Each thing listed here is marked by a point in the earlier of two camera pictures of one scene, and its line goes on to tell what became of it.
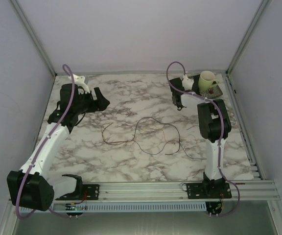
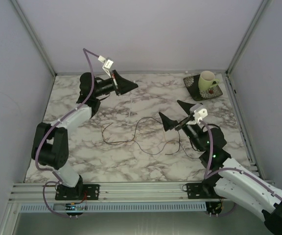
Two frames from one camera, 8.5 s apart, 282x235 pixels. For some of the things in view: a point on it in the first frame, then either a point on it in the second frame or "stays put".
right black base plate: x=195 y=191 stays put
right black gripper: x=179 y=106 to x=168 y=124
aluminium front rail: x=172 y=191 stays put
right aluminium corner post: x=246 y=35 stays put
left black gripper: x=102 y=102 to x=123 y=85
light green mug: x=206 y=80 stays put
